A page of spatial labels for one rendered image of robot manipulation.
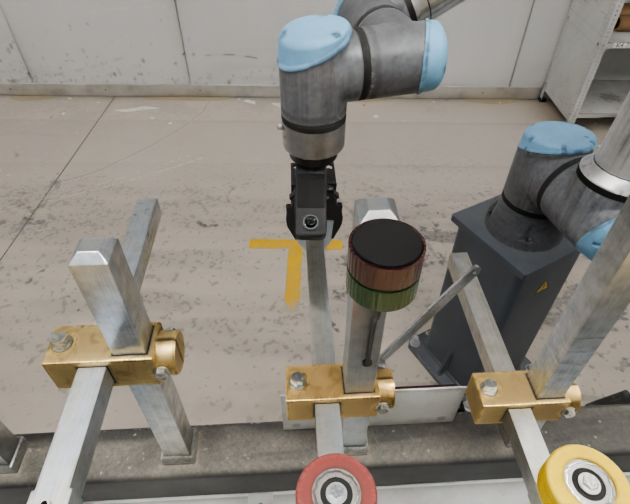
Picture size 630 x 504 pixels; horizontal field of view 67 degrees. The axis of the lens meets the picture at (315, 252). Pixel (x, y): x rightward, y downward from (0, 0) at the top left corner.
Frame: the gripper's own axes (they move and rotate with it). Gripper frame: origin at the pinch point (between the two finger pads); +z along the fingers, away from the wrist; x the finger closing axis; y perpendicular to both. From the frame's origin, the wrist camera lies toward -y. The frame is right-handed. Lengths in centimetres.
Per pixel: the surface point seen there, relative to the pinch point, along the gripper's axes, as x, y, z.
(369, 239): -2.9, -31.3, -32.7
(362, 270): -2.2, -33.8, -31.9
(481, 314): -24.9, -14.4, 0.0
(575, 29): -151, 204, 39
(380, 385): -6.9, -28.3, -4.9
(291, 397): 4.1, -29.5, -5.1
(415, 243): -6.4, -31.9, -32.7
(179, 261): 53, 82, 84
